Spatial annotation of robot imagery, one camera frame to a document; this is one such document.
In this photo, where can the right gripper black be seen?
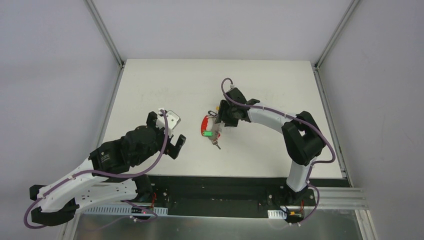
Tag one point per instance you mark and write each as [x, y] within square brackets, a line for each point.
[224, 112]

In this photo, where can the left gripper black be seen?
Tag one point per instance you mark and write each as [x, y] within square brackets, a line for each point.
[164, 136]

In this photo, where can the key with black tag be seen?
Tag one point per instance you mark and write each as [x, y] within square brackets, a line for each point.
[212, 113]

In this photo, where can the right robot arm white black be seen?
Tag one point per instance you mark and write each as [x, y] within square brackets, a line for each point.
[300, 133]

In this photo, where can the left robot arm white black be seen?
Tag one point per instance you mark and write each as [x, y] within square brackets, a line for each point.
[104, 176]

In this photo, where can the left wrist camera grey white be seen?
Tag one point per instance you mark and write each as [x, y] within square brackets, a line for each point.
[167, 119]

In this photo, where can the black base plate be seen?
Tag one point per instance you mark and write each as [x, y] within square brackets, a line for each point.
[228, 197]

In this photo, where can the left white cable duct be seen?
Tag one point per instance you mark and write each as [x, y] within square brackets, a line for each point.
[126, 209]

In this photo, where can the white cable duct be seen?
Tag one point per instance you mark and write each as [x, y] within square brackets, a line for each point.
[277, 214]
[126, 209]

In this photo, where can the right white cable duct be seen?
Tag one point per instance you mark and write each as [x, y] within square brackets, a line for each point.
[277, 214]

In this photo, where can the front aluminium extrusion rail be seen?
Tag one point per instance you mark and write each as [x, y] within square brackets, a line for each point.
[342, 198]

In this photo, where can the right aluminium frame rail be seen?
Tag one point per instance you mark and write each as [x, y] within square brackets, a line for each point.
[349, 12]

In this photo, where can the aluminium frame rail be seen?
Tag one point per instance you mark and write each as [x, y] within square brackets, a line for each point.
[349, 12]
[102, 28]

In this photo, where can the left aluminium frame rail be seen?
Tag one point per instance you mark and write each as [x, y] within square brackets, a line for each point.
[102, 28]

